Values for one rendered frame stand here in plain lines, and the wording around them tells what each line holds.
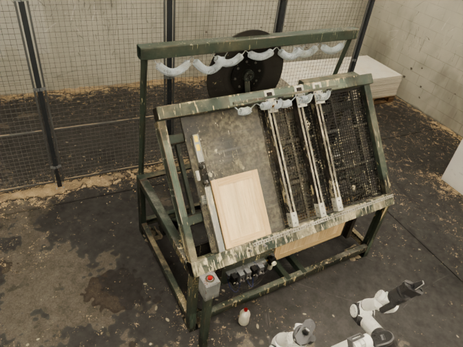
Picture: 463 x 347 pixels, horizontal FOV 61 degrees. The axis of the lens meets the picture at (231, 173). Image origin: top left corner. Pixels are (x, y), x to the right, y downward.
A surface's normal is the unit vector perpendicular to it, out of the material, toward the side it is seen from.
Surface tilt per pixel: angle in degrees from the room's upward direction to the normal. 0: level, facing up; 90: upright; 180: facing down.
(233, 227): 51
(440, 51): 90
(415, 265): 0
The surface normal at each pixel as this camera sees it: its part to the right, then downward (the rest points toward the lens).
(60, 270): 0.10, -0.79
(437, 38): -0.90, 0.18
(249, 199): 0.44, -0.05
